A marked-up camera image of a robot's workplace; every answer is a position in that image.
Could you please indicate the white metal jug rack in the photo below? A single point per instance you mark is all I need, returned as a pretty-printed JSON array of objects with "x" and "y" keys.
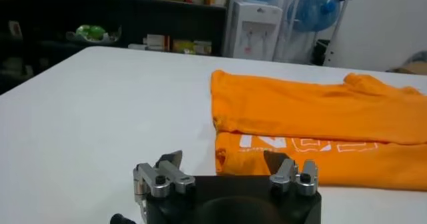
[{"x": 343, "y": 12}]

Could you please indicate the red and white medicine box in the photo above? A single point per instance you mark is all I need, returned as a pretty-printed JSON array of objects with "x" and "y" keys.
[{"x": 156, "y": 42}]

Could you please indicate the orange t-shirt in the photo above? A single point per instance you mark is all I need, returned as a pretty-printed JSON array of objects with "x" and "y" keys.
[{"x": 300, "y": 112}]

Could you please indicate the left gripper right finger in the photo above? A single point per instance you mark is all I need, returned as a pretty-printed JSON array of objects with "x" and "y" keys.
[{"x": 290, "y": 177}]

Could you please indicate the pile of grey clothes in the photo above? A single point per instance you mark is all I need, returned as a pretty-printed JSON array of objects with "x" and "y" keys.
[{"x": 419, "y": 57}]

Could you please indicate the green and white bowl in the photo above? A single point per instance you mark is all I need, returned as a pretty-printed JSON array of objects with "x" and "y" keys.
[{"x": 91, "y": 32}]

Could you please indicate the large open cardboard box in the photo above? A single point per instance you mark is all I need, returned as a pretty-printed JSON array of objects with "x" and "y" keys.
[{"x": 412, "y": 68}]

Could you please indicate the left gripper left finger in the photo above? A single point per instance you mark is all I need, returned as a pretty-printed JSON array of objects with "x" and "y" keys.
[{"x": 166, "y": 178}]

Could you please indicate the black shelving unit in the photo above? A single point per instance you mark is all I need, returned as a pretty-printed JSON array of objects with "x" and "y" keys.
[{"x": 50, "y": 15}]

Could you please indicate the white water dispenser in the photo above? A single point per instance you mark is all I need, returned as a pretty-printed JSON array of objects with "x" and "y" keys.
[{"x": 253, "y": 22}]

